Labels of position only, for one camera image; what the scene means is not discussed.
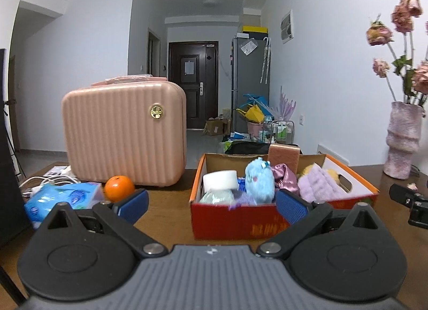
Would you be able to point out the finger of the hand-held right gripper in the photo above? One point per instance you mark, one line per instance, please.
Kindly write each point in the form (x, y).
(403, 196)

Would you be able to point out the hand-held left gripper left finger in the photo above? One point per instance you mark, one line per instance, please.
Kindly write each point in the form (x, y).
(135, 203)

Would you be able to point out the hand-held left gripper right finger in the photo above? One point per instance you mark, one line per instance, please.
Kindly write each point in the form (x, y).
(291, 206)

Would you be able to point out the purple satin cloth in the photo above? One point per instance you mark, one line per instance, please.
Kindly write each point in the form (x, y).
(284, 178)

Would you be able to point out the lilac fluffy towel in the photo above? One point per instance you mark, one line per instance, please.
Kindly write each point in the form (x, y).
(319, 186)

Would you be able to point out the yellow plush dog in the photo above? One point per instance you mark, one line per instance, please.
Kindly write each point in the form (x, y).
(307, 169)

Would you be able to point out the blue plush toy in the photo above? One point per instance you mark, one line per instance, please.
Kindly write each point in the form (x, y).
(259, 179)

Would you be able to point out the brown sponge block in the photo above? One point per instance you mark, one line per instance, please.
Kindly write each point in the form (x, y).
(284, 159)

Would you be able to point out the purple knitted cloth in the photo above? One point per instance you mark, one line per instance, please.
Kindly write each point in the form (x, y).
(242, 200)

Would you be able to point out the orange-edged cardboard box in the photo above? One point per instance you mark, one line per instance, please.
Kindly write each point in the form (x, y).
(234, 223)

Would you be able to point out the light green cloth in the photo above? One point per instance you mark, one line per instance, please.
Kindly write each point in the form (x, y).
(215, 197)

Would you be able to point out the white foam roll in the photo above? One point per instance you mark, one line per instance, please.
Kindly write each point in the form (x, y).
(219, 180)

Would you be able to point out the fallen pink petal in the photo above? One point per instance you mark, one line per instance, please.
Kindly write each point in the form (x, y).
(412, 186)

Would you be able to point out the orange fruit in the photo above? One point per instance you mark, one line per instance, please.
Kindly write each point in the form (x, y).
(118, 189)

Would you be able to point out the small blue packet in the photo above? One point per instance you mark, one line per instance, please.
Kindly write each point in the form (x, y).
(242, 184)

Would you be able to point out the black fabric chair back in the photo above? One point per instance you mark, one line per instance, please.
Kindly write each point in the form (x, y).
(254, 148)

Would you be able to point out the pink ribbed suitcase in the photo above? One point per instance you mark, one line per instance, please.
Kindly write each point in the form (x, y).
(117, 136)

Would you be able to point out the blue tissue pack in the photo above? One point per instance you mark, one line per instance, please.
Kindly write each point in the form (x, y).
(60, 196)

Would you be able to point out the pink bucket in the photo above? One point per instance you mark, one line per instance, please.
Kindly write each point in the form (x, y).
(254, 128)

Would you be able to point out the green packet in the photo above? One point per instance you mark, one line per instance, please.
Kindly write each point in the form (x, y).
(226, 147)

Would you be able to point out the purple feather wings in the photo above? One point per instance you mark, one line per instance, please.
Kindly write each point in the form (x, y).
(284, 106)

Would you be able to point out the yellow bag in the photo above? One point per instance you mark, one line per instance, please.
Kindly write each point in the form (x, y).
(252, 113)

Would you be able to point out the brown cardboard floor box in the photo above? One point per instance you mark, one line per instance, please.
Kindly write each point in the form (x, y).
(214, 128)

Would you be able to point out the dark brown entrance door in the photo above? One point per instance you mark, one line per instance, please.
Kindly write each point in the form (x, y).
(192, 96)

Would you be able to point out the black monitor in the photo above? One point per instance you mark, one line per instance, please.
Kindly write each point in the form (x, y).
(10, 203)

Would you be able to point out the black tripod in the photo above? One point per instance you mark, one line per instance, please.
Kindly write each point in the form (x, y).
(13, 153)

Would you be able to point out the grey refrigerator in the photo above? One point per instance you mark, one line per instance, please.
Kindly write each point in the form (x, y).
(249, 79)

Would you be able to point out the white paper notice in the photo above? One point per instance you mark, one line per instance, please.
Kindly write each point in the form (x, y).
(189, 67)

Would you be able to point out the white folded umbrella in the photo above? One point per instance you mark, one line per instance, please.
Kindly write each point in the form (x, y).
(265, 59)

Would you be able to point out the clear plastic bag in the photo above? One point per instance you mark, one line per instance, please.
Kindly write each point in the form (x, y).
(248, 48)

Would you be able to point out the dried pink flowers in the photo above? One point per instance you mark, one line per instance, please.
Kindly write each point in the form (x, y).
(404, 16)

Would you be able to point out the yellow box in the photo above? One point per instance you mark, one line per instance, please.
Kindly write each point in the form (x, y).
(255, 29)

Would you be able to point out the round ceiling lamp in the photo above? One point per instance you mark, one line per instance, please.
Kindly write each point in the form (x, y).
(211, 2)

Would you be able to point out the white low wall panel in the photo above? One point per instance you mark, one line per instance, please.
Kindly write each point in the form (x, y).
(332, 156)

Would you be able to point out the white wall socket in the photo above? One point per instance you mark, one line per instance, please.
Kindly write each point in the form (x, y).
(302, 120)

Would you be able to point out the blue folded frame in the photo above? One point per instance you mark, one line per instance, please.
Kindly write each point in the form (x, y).
(255, 99)

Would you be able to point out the side doorway frame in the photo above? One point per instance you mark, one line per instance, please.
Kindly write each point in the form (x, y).
(153, 52)

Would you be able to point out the white wall fuse panel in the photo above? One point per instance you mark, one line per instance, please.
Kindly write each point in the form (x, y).
(287, 26)

